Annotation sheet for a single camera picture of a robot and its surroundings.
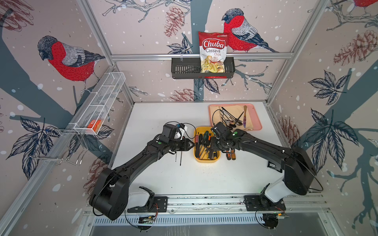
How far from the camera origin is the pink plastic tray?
1074 millimetres

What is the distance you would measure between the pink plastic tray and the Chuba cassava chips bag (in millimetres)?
358

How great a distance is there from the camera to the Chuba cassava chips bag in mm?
831
